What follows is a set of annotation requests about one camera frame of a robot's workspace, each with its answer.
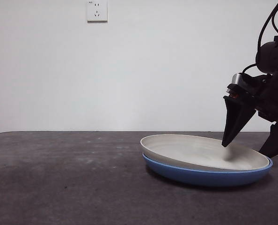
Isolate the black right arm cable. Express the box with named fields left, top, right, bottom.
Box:
left=257, top=0, right=278, bottom=51

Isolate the pale grey right wrist camera box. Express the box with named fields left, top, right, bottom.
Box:
left=231, top=73, right=248, bottom=86

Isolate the white round plate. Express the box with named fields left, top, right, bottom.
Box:
left=139, top=134, right=271, bottom=172

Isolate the blue round plate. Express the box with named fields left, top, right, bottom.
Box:
left=142, top=153, right=274, bottom=188

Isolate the white wall socket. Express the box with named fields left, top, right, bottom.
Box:
left=87, top=0, right=109, bottom=23

